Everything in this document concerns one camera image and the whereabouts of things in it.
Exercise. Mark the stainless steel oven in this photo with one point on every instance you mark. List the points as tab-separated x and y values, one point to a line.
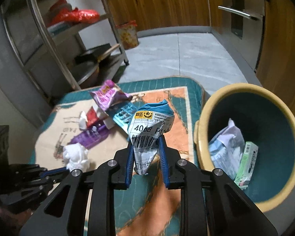
241	28

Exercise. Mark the blue white courier bag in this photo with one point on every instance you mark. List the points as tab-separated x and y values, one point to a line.
148	123

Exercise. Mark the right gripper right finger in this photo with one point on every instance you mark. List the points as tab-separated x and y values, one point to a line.
211	203

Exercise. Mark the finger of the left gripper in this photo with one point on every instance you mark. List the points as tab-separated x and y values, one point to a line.
55	174

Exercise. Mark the black pan with wooden handle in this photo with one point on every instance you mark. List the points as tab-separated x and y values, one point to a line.
96	54

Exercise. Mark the metal wok on shelf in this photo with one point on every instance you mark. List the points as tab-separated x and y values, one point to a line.
86	74

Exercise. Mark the red plastic bag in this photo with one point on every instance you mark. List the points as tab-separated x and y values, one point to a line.
63	12

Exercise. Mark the yellow teal trash bin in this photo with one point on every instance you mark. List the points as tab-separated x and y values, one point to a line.
249	132

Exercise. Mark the small patterned waste bin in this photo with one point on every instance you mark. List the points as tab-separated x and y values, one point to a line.
128	34

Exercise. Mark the green toothpaste box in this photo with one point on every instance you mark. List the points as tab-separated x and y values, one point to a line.
247	165

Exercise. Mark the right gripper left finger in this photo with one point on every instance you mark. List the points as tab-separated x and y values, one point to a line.
84	202

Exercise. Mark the teal orange quilted cushion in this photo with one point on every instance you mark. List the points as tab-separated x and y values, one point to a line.
147	207

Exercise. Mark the wooden kitchen cabinets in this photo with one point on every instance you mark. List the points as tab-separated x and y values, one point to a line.
276	67

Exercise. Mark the purple spray bottle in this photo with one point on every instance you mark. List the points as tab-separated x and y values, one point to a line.
92	136

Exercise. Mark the pink purple snack wrapper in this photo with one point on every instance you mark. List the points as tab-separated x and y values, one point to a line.
109	94

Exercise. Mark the white crumpled tissue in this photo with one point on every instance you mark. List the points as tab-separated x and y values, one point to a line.
75	156

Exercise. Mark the teal blister pill pack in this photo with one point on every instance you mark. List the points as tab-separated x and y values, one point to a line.
122	114

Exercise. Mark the white blue wet wipes pack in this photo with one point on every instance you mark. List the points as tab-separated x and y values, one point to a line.
226	149

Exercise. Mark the stainless steel shelf rack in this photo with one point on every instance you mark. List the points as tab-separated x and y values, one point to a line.
32	40

